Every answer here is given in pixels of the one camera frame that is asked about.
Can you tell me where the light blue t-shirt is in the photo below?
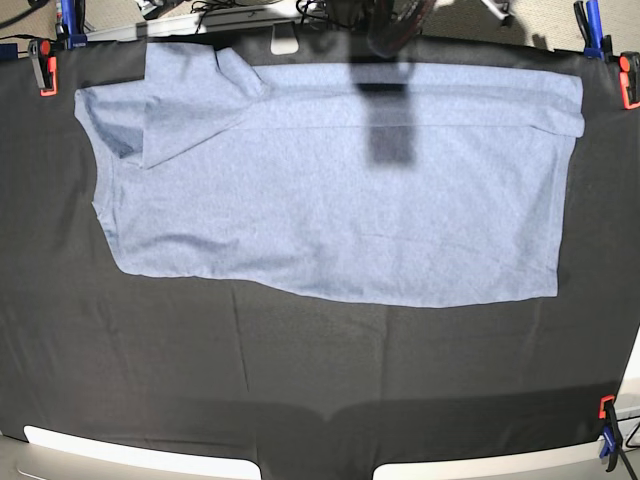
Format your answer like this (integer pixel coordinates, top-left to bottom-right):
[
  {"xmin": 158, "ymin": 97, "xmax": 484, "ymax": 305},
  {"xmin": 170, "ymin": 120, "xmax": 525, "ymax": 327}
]
[{"xmin": 75, "ymin": 43, "xmax": 585, "ymax": 308}]

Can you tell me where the black table cloth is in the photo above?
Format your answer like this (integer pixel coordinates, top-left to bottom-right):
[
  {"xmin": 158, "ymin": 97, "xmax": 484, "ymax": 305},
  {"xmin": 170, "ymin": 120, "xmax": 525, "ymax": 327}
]
[{"xmin": 1, "ymin": 39, "xmax": 639, "ymax": 479}]

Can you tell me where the left rear orange clamp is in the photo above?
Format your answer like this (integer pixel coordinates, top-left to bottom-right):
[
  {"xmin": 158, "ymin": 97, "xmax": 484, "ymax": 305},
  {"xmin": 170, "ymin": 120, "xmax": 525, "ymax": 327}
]
[{"xmin": 28, "ymin": 39, "xmax": 58, "ymax": 97}]

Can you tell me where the left rear blue clamp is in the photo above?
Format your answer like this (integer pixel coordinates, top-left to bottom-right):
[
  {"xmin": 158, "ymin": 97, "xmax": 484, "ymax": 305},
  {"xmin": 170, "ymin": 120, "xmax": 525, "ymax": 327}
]
[{"xmin": 55, "ymin": 0, "xmax": 88, "ymax": 50}]

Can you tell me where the right rear blue clamp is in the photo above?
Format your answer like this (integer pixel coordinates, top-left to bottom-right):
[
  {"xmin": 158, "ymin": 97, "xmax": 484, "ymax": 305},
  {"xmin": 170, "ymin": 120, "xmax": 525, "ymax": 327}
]
[{"xmin": 573, "ymin": 0, "xmax": 612, "ymax": 61}]

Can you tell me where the right front orange blue clamp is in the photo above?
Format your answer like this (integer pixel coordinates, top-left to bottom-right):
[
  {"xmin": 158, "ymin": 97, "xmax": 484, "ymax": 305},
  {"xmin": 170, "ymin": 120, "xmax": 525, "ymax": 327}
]
[{"xmin": 598, "ymin": 395, "xmax": 621, "ymax": 473}]

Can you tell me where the right rear orange clamp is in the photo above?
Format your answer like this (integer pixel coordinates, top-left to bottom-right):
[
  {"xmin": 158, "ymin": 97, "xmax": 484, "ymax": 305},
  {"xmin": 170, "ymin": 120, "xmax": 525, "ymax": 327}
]
[{"xmin": 619, "ymin": 51, "xmax": 640, "ymax": 110}]

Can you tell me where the white camera mount foot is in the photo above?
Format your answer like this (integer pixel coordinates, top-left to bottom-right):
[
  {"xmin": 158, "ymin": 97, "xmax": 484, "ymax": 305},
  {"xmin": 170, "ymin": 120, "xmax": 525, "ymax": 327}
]
[{"xmin": 270, "ymin": 22, "xmax": 299, "ymax": 56}]

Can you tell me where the aluminium frame rail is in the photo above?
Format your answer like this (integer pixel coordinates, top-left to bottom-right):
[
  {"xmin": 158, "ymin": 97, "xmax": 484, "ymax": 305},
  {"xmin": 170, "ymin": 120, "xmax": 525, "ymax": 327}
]
[{"xmin": 86, "ymin": 9, "xmax": 300, "ymax": 42}]

